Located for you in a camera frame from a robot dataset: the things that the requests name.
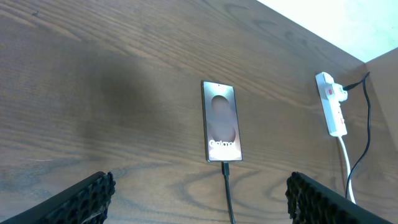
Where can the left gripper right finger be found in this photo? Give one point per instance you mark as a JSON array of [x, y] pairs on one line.
[[311, 202]]

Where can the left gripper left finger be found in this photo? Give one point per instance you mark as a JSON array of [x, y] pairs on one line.
[[86, 202]]

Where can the Samsung Galaxy smartphone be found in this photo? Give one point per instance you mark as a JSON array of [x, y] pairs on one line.
[[221, 125]]

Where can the white power strip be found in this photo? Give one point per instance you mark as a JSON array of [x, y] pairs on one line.
[[331, 95]]

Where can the brown cardboard box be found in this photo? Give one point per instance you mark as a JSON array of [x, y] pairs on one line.
[[384, 78]]

